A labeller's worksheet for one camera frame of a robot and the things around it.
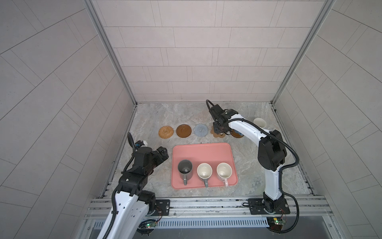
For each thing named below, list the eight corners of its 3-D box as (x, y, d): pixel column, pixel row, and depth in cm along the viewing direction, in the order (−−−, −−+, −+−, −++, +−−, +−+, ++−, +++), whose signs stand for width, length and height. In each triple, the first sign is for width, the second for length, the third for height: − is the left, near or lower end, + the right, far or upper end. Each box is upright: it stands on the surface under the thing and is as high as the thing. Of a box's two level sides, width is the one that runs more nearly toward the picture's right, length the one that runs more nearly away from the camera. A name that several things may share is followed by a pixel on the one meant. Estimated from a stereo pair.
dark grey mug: (178, 186, 78) (176, 181, 71) (180, 166, 85) (178, 159, 78) (192, 186, 78) (191, 181, 71) (192, 166, 85) (192, 159, 78)
